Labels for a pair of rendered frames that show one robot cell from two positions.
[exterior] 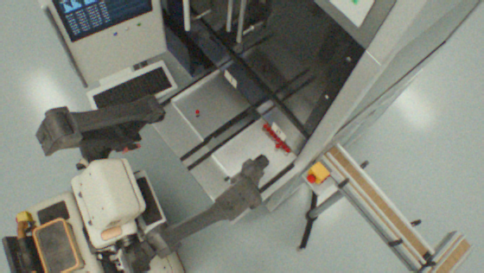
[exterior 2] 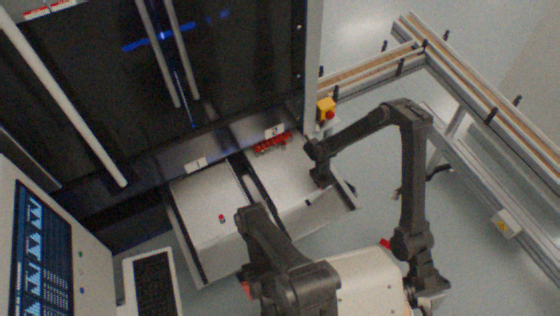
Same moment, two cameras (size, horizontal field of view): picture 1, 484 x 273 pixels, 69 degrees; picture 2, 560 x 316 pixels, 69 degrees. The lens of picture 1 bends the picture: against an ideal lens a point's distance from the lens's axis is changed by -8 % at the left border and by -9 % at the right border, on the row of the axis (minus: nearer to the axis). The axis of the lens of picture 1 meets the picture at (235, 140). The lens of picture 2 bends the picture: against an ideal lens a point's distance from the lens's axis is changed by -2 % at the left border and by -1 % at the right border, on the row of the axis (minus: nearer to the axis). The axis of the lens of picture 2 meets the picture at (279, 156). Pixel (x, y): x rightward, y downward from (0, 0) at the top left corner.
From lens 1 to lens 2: 0.79 m
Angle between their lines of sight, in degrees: 30
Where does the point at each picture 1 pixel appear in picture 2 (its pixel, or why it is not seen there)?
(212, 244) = not seen: hidden behind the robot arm
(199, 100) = (203, 216)
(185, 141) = not seen: hidden behind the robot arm
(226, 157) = (282, 199)
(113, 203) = (385, 268)
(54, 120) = (307, 283)
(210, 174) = (300, 219)
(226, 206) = (420, 118)
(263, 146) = (277, 160)
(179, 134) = (241, 246)
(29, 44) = not seen: outside the picture
